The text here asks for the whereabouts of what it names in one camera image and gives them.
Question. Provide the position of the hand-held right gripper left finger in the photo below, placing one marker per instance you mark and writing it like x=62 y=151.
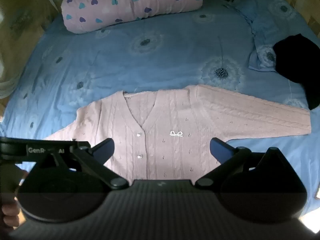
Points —
x=106 y=150

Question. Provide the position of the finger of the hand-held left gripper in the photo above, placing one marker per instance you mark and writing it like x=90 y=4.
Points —
x=81 y=145

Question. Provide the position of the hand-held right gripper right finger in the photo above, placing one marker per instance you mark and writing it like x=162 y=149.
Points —
x=219 y=150

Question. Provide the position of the pink knit cardigan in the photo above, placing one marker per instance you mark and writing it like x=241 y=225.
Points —
x=175 y=120

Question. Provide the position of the person's left hand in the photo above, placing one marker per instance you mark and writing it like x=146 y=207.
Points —
x=10 y=215

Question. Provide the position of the blue dandelion print bed sheet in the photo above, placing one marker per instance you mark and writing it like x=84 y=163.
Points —
x=150 y=62

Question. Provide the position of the black cloth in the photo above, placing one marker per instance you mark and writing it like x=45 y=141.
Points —
x=300 y=62

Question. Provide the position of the sheer floral curtain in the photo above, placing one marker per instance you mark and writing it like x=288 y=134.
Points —
x=22 y=30

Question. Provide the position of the blue dandelion print pillow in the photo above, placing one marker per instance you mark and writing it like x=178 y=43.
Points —
x=275 y=15

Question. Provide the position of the pink heart print pillow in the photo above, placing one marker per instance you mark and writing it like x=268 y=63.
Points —
x=135 y=2

